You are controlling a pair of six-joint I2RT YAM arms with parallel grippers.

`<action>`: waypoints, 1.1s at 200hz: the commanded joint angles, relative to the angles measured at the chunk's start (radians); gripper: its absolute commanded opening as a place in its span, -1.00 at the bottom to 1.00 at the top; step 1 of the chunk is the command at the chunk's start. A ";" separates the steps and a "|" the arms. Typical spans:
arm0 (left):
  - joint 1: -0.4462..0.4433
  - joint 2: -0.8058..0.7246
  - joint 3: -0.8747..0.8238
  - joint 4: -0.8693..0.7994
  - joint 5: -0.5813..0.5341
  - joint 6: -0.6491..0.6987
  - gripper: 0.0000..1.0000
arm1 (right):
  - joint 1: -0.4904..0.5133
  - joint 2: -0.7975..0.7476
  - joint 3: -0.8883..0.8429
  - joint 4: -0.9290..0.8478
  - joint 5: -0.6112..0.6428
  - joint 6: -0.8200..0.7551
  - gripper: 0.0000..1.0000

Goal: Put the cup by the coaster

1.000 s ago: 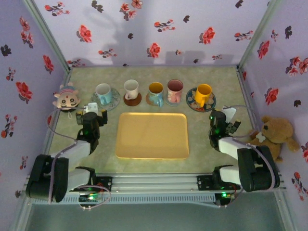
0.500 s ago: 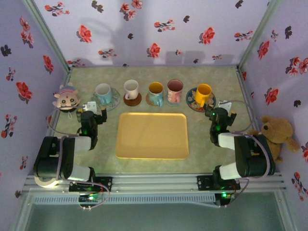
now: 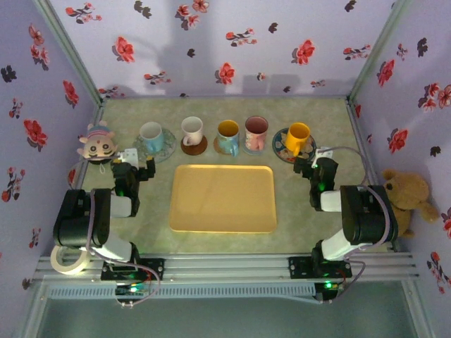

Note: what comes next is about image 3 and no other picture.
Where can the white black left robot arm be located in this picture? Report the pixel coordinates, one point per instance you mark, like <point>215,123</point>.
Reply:
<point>81,225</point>

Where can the brown wooden round coaster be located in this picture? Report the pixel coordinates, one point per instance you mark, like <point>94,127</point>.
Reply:
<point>195,149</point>

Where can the aluminium frame post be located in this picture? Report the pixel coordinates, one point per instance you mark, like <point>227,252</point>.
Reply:
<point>378,45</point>
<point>67,45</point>

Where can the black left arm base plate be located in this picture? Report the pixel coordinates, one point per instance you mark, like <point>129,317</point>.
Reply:
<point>155,269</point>

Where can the yellow plastic tray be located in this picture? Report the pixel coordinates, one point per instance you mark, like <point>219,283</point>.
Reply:
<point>222,200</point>

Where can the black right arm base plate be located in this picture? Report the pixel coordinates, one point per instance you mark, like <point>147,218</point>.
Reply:
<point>299,269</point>

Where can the green floral round coaster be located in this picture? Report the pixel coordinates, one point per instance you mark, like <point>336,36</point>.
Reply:
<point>170,144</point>

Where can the aluminium side rail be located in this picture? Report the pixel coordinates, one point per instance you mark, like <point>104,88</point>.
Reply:
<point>363,141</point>
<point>92,132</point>

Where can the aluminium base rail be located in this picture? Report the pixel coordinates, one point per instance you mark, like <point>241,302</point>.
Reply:
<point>225,267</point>

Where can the blue knitted round coaster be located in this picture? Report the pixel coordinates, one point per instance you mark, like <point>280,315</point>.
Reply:
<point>252,153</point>

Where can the doll head plush toy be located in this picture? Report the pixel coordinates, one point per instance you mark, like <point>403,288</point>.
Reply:
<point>97,146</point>

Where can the pale pink white mug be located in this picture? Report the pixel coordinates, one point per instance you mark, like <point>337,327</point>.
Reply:
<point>192,128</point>

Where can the blue butterfly mug yellow inside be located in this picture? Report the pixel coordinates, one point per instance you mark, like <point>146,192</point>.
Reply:
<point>228,135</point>

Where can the light blue mug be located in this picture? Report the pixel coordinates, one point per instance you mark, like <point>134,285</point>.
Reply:
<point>151,135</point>

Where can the pink ghost print mug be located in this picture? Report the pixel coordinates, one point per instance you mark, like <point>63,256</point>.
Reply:
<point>256,134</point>

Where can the brown teddy bear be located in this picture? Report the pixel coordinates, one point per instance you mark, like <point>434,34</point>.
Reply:
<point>408,190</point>

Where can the dark bear print coaster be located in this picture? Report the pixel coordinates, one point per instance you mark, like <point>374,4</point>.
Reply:
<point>278,144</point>

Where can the masking tape roll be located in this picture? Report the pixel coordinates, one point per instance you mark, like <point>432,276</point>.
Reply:
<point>68,271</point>

